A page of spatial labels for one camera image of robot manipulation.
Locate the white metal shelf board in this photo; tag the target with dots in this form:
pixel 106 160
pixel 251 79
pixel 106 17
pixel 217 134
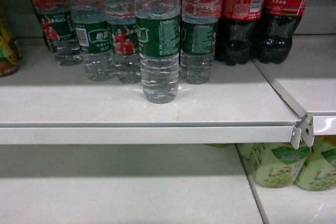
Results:
pixel 44 103

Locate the front clear water bottle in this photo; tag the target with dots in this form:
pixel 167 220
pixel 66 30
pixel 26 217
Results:
pixel 158 24

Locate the green grape drink bottle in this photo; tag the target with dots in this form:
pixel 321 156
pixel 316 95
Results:
pixel 318 171
pixel 277 165

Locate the water bottle with barcode label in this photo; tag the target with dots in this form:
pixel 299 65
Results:
pixel 91 27

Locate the water bottle right of front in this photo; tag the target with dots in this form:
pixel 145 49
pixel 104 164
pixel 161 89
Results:
pixel 198 38

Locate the water bottle with red players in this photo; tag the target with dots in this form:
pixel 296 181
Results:
pixel 120 17

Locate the cola bottle olympic label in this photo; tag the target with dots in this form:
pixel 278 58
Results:
pixel 278 23

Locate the yellow iced tea bottle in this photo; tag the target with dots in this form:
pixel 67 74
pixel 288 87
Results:
pixel 10 52

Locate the lower white shelf board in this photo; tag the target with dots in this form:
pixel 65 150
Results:
pixel 192 183

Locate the cola bottle red label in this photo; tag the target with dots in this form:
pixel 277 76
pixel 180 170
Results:
pixel 236 24

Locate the right adjacent white shelf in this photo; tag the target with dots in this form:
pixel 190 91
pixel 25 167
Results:
pixel 306 82

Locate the far left water bottle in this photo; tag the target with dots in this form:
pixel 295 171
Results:
pixel 56 22

